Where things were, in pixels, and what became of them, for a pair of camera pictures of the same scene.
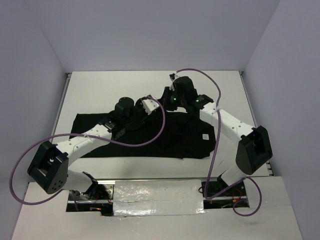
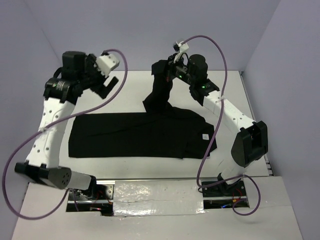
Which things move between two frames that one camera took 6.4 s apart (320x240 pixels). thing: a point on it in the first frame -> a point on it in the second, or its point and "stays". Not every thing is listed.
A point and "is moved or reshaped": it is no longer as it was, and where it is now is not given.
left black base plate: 95,192 stays
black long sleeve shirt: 162,134 is moved or reshaped
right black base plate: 237,190 stays
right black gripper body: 172,100 -> 178,69
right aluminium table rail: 252,112 stays
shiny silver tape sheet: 159,197 stays
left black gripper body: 139,113 -> 93,76
